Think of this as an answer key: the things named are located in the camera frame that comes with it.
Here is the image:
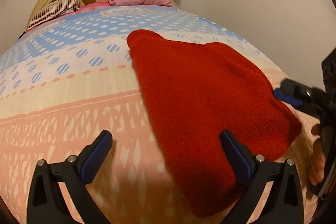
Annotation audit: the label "red knitted embroidered sweater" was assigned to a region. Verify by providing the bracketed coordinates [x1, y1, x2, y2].
[127, 30, 302, 217]

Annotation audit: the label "person's right hand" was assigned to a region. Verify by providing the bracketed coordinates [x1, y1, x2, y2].
[309, 124, 326, 186]

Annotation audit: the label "polka dot bedspread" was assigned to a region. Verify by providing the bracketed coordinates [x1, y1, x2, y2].
[0, 4, 324, 224]

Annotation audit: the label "striped pillow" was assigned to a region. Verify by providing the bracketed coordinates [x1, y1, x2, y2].
[26, 0, 80, 31]

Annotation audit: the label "pink bed sheet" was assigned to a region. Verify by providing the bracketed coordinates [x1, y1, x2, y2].
[75, 2, 110, 14]

